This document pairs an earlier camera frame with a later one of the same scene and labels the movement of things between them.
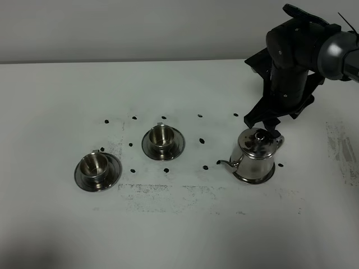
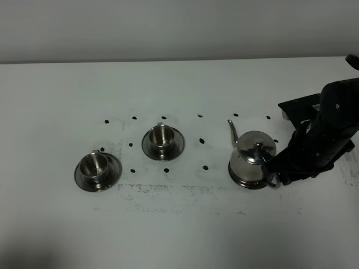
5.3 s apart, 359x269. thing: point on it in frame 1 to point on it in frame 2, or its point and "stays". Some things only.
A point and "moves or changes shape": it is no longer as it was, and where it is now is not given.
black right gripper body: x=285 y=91 to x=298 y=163
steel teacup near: x=93 y=169 stays
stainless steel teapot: x=253 y=159 moves or changes shape
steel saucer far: x=178 y=147 stays
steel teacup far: x=161 y=138 stays
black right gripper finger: x=252 y=118 to x=287 y=161
